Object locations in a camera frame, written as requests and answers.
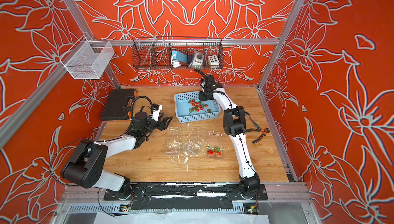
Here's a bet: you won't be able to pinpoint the clear acrylic wall box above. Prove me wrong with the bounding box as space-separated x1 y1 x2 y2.
61 41 115 80

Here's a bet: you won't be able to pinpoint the pile of strawberries in basket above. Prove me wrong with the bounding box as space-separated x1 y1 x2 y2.
188 99 212 114

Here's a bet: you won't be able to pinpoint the white button box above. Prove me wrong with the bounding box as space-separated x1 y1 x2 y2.
207 55 220 69

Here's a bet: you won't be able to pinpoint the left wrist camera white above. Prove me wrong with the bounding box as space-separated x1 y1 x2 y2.
150 103 163 121

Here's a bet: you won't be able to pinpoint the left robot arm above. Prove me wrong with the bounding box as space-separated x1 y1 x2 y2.
61 104 173 199

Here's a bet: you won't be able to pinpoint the orange handled pliers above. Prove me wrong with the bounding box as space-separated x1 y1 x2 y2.
245 112 270 144

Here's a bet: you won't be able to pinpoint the blue white device in basket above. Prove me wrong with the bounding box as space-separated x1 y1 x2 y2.
170 50 187 68

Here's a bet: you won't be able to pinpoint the clear clamshell container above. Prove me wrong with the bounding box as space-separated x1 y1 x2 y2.
198 129 226 159
164 127 182 155
183 137 202 157

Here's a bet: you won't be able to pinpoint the blue perforated plastic basket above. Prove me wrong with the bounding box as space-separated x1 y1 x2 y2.
174 91 221 123

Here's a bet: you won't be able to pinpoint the black wire wall basket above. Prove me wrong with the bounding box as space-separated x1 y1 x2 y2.
131 36 224 70

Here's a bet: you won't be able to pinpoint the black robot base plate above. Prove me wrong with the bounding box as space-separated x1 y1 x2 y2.
104 183 268 213

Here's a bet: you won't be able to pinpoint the black plastic tool case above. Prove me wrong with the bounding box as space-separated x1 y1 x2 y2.
100 89 137 121

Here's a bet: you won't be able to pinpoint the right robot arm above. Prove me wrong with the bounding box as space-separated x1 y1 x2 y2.
199 74 261 199

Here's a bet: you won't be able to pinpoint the grey box with dials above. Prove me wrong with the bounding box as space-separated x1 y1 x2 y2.
188 51 204 68

